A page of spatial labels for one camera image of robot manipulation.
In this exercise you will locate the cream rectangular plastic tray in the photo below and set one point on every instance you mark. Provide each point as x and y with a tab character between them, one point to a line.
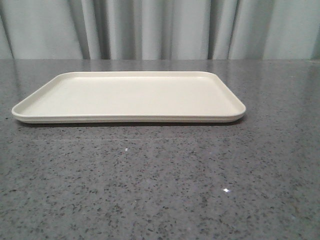
131	96

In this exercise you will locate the grey pleated curtain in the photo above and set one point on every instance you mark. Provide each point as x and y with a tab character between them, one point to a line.
160	29

